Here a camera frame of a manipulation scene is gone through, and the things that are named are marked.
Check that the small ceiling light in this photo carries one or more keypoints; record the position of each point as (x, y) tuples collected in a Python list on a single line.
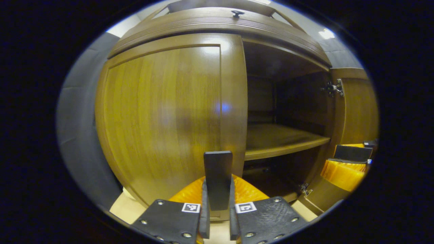
[(326, 34)]

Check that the wooden double-door shoe cabinet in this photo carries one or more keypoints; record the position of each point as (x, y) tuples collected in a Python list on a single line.
[(288, 101)]

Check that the wooden cabinet inner shelf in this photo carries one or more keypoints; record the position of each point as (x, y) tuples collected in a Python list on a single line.
[(278, 140)]

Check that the metal door hinge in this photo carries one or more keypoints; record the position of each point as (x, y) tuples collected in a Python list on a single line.
[(334, 88), (305, 189)]

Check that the wooden cabinet drawer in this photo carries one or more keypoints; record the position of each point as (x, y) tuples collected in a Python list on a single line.
[(203, 23)]

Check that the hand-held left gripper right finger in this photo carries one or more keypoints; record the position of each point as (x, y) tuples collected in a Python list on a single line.
[(268, 220)]

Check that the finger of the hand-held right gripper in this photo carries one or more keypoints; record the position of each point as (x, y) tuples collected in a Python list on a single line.
[(344, 174), (352, 153)]

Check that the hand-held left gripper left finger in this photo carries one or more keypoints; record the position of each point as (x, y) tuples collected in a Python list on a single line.
[(169, 220)]

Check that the black drawer knob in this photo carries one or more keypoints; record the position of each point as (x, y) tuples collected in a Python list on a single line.
[(237, 13)]

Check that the wooden shoe cabinet door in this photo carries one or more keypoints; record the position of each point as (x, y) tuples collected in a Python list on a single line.
[(356, 112), (162, 118)]

